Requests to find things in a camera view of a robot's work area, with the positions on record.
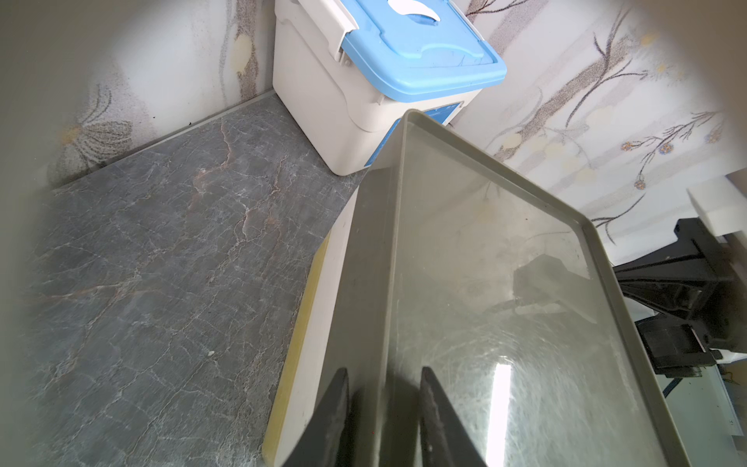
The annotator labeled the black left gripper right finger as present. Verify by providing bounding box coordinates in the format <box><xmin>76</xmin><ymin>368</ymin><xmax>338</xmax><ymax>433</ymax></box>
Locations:
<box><xmin>418</xmin><ymin>367</ymin><xmax>486</xmax><ymax>467</ymax></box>

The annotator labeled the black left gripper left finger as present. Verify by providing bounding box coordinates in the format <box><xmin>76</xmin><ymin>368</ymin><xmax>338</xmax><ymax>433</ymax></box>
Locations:
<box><xmin>283</xmin><ymin>368</ymin><xmax>349</xmax><ymax>467</ymax></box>

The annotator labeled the olive cream drawer cabinet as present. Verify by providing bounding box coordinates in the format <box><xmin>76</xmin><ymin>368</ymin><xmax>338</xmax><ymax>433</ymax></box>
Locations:
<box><xmin>262</xmin><ymin>110</ymin><xmax>690</xmax><ymax>466</ymax></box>

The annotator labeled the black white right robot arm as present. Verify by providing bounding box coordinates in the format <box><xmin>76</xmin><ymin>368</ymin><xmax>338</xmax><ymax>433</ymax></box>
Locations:
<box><xmin>614</xmin><ymin>169</ymin><xmax>746</xmax><ymax>379</ymax></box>

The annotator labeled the white bin with blue lid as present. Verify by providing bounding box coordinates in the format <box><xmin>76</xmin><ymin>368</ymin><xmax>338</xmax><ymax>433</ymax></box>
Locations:
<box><xmin>272</xmin><ymin>0</ymin><xmax>507</xmax><ymax>176</ymax></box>

